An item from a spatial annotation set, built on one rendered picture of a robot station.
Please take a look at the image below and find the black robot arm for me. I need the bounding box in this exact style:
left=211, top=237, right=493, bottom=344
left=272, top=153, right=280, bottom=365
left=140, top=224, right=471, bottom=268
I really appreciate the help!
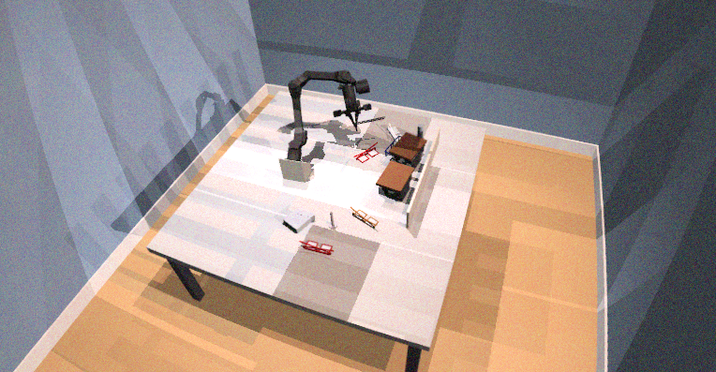
left=285, top=70, right=370, bottom=161

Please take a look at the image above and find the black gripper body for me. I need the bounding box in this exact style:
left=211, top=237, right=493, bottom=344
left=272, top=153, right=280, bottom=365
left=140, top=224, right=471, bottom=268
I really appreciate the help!
left=333, top=96, right=372, bottom=117

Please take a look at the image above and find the grey flat panel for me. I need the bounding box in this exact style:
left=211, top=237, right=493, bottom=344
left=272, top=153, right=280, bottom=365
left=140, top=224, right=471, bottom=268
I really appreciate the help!
left=406, top=127, right=440, bottom=229

